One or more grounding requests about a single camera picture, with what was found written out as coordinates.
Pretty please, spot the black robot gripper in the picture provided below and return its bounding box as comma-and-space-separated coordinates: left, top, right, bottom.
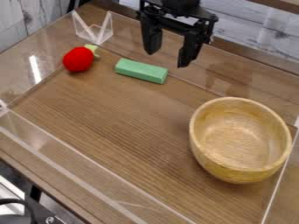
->
137, 0, 219, 67

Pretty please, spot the red plush strawberry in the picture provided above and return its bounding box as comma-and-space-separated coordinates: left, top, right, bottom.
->
61, 44, 99, 73

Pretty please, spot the green rectangular block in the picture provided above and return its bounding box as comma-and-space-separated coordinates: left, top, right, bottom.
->
115, 58, 168, 84

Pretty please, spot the clear acrylic table barrier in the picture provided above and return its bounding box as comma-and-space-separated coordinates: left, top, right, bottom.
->
0, 13, 299, 224

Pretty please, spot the light wooden bowl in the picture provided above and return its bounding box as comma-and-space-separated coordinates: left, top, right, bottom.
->
189, 97, 292, 184

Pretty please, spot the black table leg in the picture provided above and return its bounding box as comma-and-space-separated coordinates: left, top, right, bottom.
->
28, 185, 43, 202

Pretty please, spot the clear acrylic corner bracket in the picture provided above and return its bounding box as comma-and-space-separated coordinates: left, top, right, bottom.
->
71, 11, 113, 46

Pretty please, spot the black cable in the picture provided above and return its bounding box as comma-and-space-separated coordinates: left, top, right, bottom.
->
0, 198, 31, 224

